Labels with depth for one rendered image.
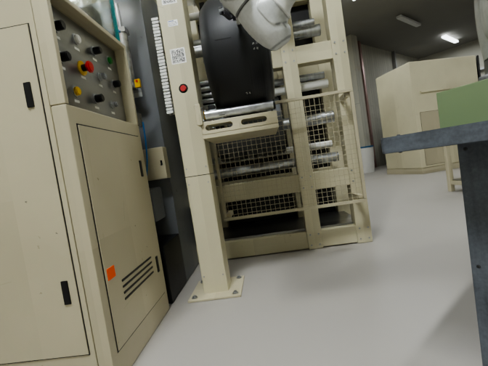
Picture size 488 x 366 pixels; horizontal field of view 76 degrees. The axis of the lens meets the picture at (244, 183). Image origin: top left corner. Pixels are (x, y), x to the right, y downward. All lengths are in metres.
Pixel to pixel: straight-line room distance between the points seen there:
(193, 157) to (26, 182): 0.76
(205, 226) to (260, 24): 0.99
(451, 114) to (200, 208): 1.15
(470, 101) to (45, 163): 1.15
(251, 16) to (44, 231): 0.91
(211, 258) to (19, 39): 1.17
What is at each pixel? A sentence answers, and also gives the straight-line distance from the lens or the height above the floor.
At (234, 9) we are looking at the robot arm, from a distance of 1.11.
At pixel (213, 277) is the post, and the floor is 0.09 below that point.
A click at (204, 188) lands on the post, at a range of 1.61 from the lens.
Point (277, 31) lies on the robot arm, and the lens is 1.07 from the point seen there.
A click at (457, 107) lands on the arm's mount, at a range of 0.91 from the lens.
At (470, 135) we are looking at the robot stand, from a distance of 0.79.
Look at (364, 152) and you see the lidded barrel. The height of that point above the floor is 0.50.
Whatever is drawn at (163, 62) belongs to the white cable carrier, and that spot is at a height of 1.22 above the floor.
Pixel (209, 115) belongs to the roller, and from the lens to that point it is 1.54.
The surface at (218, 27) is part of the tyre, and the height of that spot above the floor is 1.23.
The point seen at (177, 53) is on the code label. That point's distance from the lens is 1.72.
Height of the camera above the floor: 0.63
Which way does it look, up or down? 3 degrees down
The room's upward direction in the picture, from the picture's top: 9 degrees counter-clockwise
